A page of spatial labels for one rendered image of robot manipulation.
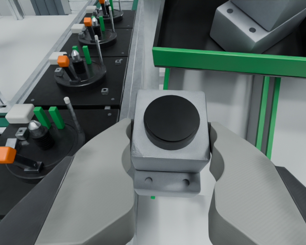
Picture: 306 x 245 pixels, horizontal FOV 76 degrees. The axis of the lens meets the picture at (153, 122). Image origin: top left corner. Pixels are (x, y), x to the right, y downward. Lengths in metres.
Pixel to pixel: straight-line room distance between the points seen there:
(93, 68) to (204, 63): 0.45
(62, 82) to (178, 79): 0.34
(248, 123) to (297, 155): 0.09
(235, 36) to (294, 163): 0.25
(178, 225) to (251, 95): 0.28
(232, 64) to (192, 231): 0.34
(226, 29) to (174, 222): 0.36
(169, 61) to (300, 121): 0.25
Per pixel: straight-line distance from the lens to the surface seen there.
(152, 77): 0.31
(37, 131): 0.38
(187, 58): 0.17
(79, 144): 0.39
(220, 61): 0.17
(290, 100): 0.37
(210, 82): 0.31
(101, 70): 0.59
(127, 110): 0.48
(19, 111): 0.52
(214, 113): 0.31
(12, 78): 0.94
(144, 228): 0.44
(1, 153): 0.32
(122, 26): 0.94
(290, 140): 0.37
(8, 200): 0.41
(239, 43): 0.18
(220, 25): 0.19
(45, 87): 0.61
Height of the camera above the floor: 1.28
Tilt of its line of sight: 46 degrees down
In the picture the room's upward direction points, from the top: 1 degrees counter-clockwise
